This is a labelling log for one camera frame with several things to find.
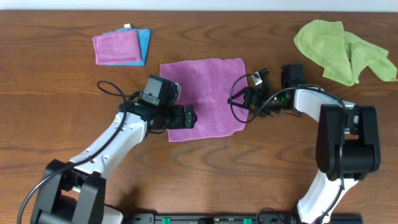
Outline purple microfiber cloth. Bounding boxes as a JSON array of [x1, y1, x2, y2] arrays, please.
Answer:
[[160, 58, 248, 142]]

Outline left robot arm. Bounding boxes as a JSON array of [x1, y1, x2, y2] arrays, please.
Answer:
[[28, 75, 197, 223]]

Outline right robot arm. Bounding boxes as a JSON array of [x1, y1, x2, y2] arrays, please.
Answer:
[[228, 64, 381, 223]]

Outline folded purple cloth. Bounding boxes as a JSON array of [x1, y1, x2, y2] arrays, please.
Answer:
[[93, 30, 142, 65]]

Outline folded blue cloth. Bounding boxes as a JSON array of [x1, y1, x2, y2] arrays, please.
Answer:
[[104, 27, 151, 67]]

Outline green microfiber cloth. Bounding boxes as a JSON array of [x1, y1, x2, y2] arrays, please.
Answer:
[[294, 20, 397, 86]]

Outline left black cable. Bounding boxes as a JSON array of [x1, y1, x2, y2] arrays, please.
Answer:
[[17, 80, 142, 224]]

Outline black cable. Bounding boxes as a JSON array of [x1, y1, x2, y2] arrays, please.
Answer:
[[229, 73, 346, 218], [17, 80, 142, 224]]

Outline right black cable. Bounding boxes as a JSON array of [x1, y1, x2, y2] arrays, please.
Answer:
[[229, 73, 346, 218]]

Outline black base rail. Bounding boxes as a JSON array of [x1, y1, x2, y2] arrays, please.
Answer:
[[124, 212, 364, 224]]

